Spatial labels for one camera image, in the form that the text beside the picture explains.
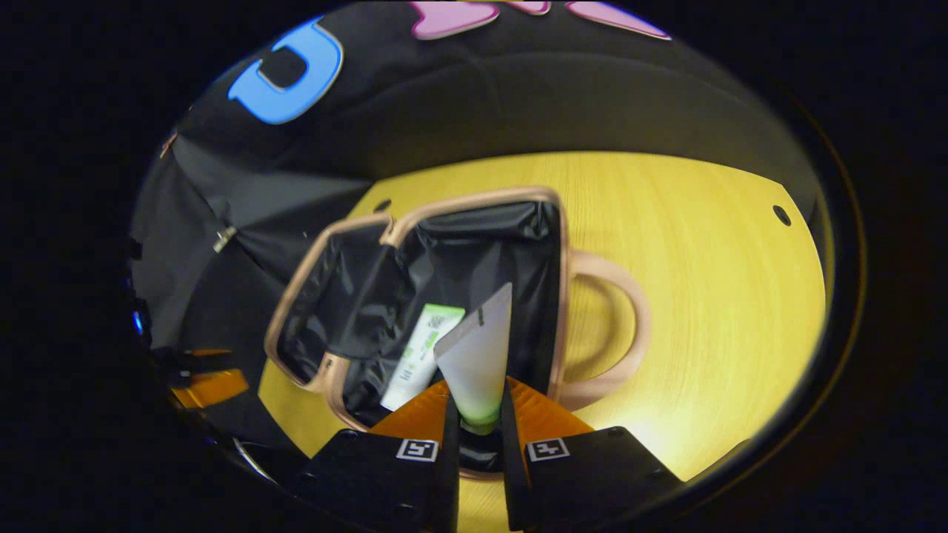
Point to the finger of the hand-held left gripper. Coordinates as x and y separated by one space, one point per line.
207 352
215 386

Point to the pink suitcase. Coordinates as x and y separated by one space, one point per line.
489 252

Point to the white tube with green end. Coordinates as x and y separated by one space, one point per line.
478 355

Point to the silver metal clip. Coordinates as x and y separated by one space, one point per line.
224 238

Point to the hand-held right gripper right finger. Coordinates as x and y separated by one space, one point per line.
578 481

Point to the copper cloth clip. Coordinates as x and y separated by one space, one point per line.
169 144

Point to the white tube with green label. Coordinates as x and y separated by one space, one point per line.
422 348

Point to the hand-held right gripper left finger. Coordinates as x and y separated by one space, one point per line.
415 481

